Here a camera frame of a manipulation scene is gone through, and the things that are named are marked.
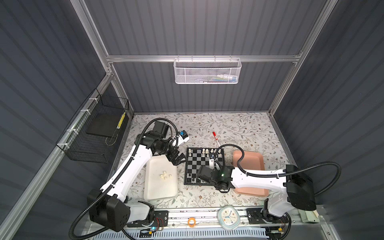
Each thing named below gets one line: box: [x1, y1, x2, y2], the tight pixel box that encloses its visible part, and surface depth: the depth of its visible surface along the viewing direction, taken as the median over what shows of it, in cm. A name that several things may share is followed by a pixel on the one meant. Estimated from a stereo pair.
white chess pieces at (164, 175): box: [159, 171, 172, 180], surface depth 88 cm
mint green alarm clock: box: [217, 205, 241, 231], surface depth 73 cm
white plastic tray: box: [144, 154, 179, 201], surface depth 88 cm
